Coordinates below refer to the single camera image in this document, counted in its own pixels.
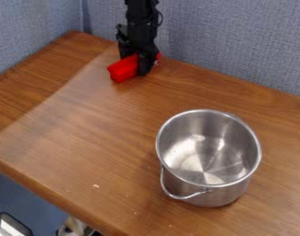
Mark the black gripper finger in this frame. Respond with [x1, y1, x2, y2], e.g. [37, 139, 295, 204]
[137, 52, 160, 76]
[118, 40, 134, 59]

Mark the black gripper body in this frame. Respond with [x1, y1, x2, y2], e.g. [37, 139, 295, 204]
[117, 13, 161, 53]

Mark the red rectangular block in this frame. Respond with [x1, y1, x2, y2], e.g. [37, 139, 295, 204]
[106, 52, 164, 84]

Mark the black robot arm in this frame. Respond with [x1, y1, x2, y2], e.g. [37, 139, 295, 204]
[117, 0, 164, 76]

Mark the stainless steel pot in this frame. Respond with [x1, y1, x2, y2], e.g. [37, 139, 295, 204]
[156, 109, 262, 207]

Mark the white object under table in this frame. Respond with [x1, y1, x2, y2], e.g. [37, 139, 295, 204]
[54, 217, 102, 236]

